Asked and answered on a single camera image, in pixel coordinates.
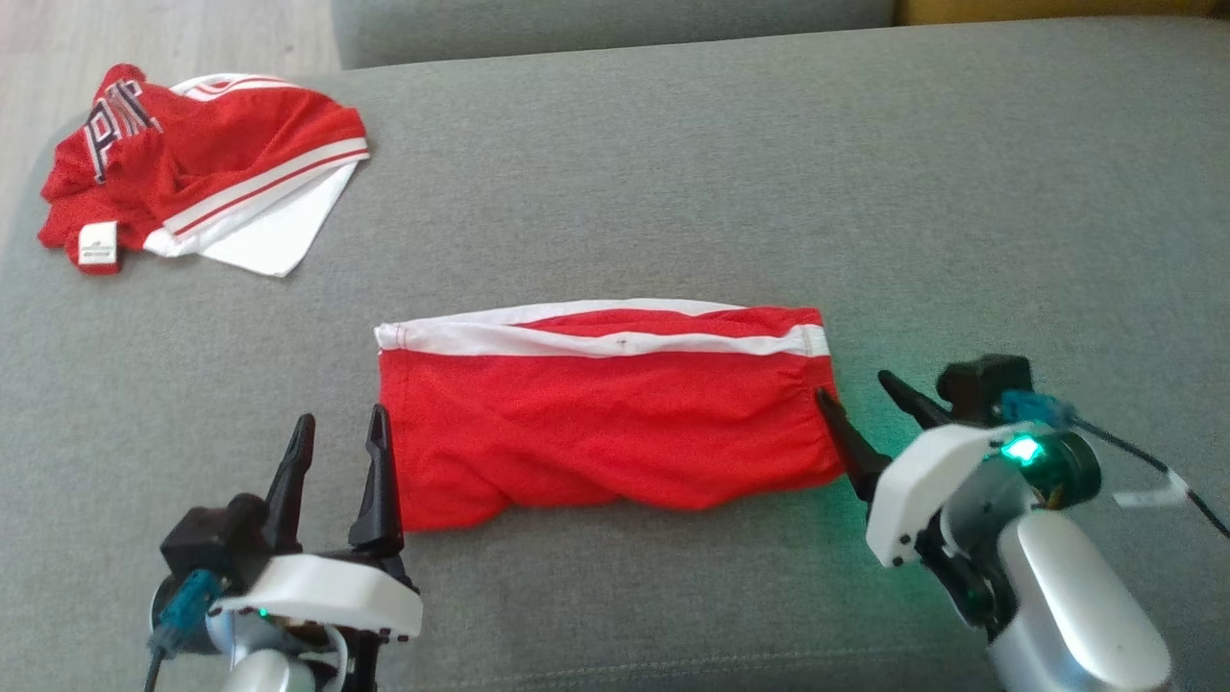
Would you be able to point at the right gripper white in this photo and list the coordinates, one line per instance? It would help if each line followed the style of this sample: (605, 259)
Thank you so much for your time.
(922, 481)

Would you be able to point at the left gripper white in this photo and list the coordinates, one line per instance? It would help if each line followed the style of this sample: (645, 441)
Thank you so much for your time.
(327, 591)

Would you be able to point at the red shorts white stripes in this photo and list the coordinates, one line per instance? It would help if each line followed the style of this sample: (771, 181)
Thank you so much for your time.
(596, 432)

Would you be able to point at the red basketball jersey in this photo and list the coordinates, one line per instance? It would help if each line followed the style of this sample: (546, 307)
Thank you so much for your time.
(221, 144)

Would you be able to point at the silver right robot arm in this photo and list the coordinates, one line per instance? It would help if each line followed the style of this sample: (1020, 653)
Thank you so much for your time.
(1067, 596)

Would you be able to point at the large grey sofa ottoman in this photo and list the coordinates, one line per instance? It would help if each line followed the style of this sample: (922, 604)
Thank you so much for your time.
(673, 192)

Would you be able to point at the yellow sofa back cushion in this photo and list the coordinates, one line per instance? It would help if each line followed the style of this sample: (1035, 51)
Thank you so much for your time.
(1057, 10)

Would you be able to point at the grey sofa seat cushion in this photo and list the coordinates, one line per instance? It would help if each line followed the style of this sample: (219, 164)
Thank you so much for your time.
(577, 29)

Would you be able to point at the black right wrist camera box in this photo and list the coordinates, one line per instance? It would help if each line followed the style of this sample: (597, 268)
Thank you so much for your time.
(980, 384)

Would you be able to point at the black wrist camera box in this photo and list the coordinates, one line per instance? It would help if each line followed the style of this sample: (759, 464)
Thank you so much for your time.
(980, 384)
(207, 538)

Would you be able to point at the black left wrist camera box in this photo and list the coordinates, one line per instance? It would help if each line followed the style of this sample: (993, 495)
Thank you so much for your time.
(207, 538)

